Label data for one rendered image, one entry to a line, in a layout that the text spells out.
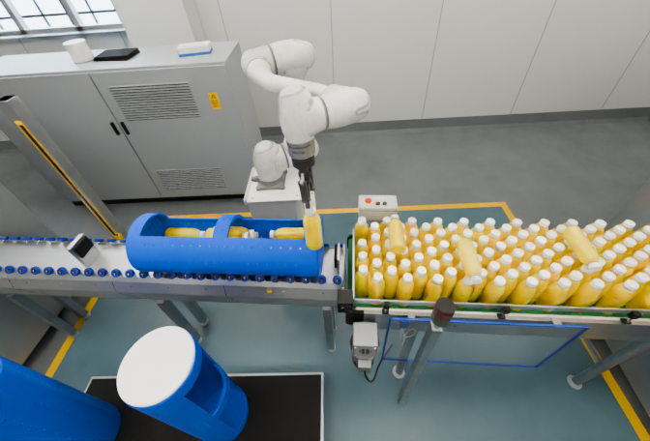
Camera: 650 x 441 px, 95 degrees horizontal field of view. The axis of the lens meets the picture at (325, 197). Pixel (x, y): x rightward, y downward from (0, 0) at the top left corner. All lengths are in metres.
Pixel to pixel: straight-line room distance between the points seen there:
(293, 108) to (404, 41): 3.07
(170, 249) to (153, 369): 0.47
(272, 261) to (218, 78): 1.70
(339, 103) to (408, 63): 3.06
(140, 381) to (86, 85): 2.36
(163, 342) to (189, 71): 1.95
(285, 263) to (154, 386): 0.63
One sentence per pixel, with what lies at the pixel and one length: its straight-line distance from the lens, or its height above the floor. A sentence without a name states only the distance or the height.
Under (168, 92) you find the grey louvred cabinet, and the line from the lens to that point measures 2.84.
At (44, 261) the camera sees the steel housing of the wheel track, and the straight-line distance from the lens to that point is 2.28.
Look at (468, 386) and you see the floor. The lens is 2.42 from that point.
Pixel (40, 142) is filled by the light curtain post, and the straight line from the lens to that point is 2.06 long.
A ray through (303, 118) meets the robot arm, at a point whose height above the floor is 1.81.
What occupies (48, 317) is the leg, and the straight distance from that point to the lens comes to 2.93.
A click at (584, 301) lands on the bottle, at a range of 1.70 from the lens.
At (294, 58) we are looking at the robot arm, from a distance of 1.40.
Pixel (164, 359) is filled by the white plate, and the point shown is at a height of 1.04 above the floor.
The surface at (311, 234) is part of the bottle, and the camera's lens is 1.15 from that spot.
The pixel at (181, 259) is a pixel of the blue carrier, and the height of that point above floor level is 1.14.
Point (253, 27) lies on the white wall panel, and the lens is 3.79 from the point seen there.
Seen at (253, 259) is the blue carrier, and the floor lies 1.15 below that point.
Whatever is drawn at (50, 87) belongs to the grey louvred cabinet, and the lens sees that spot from 3.35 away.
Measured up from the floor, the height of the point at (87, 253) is 0.98.
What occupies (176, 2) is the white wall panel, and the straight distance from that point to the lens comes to 3.63.
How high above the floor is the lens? 2.23
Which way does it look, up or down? 44 degrees down
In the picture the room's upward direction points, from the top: 5 degrees counter-clockwise
